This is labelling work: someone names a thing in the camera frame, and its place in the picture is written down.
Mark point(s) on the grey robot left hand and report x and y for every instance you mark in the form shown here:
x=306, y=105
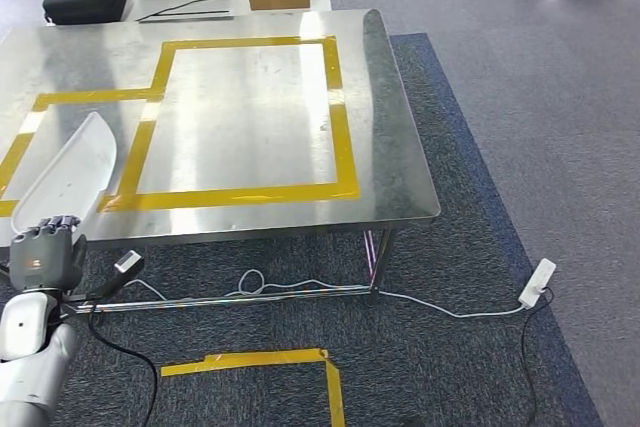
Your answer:
x=47, y=258

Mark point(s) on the white curved plastic part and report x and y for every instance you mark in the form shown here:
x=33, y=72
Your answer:
x=70, y=172

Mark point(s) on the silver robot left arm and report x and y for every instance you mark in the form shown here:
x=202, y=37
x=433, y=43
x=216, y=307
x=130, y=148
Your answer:
x=30, y=358

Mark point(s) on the stainless steel workbench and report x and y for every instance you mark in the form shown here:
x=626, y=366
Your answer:
x=390, y=112

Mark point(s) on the white power strip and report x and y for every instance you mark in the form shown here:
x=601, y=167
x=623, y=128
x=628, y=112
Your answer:
x=537, y=283

